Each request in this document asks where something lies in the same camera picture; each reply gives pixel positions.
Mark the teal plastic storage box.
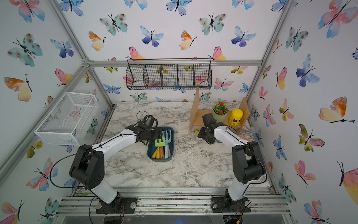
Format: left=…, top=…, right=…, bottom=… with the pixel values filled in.
left=147, top=127, right=174, bottom=162

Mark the green fork wooden handle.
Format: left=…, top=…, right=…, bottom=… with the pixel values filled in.
left=154, top=135, right=166, bottom=159

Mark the light blue rake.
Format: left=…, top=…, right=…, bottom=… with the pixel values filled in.
left=164, top=130, right=172, bottom=159

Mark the teal claw rake yellow handle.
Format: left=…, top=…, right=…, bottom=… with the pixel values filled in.
left=156, top=147, right=160, bottom=159

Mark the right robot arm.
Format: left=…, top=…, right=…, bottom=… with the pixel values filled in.
left=198, top=113, right=266, bottom=202

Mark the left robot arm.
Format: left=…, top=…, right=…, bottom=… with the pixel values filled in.
left=69, top=115, right=162, bottom=206

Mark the wooden shelf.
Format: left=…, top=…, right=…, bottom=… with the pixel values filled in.
left=189, top=88, right=250, bottom=133

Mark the potted red flower plant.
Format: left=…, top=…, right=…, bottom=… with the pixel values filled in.
left=212, top=100, right=229, bottom=122

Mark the yellow jar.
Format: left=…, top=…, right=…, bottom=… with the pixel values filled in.
left=228, top=108, right=243, bottom=126

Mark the orange plastic spatula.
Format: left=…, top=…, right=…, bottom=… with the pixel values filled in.
left=238, top=134, right=252, bottom=142

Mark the black wire wall basket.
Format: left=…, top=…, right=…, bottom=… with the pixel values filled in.
left=124, top=58, right=212, bottom=92

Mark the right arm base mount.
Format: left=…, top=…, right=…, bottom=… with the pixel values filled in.
left=210, top=196, right=251, bottom=213

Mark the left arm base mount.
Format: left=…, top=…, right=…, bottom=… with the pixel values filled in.
left=96, top=197, right=138, bottom=214

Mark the white mesh wall basket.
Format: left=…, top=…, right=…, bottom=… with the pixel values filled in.
left=34, top=92, right=98, bottom=146

